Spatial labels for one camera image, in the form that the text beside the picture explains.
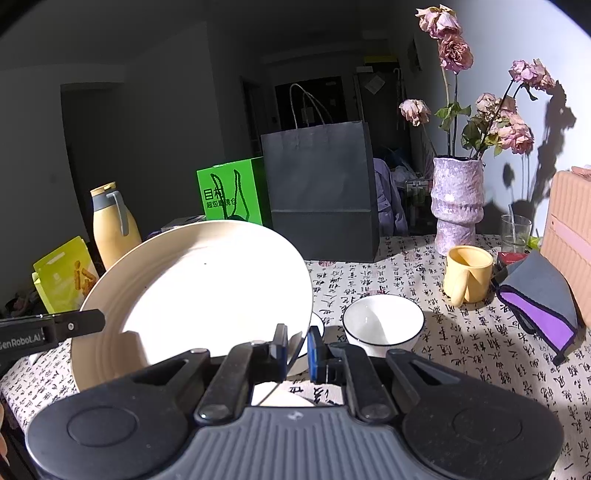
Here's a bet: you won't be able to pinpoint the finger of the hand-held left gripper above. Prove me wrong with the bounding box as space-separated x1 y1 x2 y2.
48 309 107 341

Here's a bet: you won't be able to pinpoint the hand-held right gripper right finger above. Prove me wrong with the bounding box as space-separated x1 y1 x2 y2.
307 325 467 424

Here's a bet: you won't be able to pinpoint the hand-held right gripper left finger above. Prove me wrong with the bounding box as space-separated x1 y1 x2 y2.
124 323 289 426

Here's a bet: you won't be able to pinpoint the white bowl with black rim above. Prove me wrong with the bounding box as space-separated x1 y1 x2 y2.
288 311 325 376
342 294 426 358

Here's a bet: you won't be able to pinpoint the cream plate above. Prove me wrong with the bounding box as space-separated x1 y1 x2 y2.
70 220 314 408

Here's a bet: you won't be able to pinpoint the yellow snack box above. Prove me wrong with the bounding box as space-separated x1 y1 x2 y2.
32 236 100 315

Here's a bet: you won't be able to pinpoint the yellow thermos jug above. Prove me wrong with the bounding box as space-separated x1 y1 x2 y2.
90 182 142 271

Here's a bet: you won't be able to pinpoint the small white carton box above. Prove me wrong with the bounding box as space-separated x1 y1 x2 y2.
159 215 207 233

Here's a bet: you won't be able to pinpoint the dark grey paper bag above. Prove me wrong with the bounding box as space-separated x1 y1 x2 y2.
261 84 380 264

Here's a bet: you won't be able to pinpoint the calligraphy print tablecloth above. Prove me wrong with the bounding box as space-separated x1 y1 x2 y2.
0 233 591 480

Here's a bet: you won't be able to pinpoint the yellow mug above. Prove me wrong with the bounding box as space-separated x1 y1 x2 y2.
443 246 495 308

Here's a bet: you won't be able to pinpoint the green paper bag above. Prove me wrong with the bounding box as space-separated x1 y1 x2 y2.
197 157 271 227

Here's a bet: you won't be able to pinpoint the purple jacket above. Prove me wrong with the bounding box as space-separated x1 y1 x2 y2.
373 158 409 236

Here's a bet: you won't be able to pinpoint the purple ceramic vase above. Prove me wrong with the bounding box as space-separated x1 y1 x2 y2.
431 157 485 257

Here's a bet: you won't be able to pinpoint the dark red small box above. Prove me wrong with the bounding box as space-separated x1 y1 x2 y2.
495 251 527 278

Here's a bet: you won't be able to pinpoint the grey and purple pouch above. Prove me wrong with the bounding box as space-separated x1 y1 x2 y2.
492 251 580 365

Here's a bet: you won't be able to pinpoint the clear glass cup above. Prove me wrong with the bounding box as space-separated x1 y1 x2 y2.
501 215 533 254

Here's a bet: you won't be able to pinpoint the pink small suitcase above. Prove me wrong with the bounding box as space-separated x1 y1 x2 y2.
540 166 591 328

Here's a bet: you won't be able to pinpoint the dried pink roses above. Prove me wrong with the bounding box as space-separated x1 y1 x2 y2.
399 4 557 160

